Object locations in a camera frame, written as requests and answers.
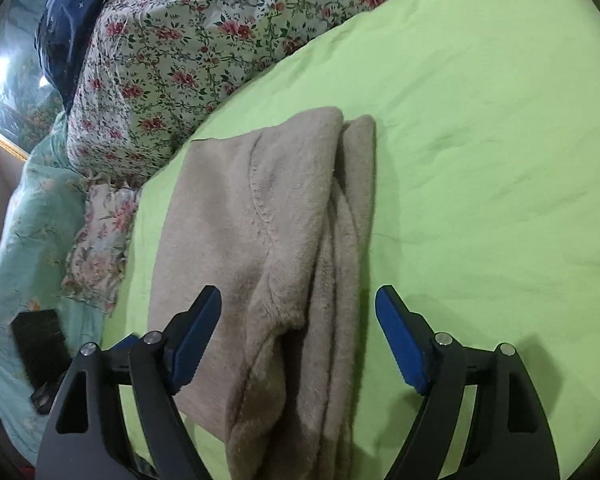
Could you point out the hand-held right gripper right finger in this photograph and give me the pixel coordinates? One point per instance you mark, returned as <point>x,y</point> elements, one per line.
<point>402,340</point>

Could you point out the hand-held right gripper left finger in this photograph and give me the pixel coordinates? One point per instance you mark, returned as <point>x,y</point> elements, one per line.
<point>195,340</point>

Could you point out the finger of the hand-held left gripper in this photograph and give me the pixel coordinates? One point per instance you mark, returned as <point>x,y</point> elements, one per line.
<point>125,345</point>

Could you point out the beige knit sweater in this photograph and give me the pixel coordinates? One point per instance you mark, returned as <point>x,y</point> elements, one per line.
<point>260,240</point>

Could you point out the ruffled floral pillow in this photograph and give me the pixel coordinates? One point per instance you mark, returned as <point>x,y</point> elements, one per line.
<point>100,245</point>

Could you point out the teal floral quilt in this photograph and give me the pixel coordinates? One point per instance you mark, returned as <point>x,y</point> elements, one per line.
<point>35,220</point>

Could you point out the lime green bed sheet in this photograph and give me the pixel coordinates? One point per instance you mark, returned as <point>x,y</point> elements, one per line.
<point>480,160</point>

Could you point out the gold framed picture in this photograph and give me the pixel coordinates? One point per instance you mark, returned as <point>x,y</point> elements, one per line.
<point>10,85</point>

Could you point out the white red-flowered duvet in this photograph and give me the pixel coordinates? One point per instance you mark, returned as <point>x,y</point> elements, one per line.
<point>180,60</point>

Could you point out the navy blue cloth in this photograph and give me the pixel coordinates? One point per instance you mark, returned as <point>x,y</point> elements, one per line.
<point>70,20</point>

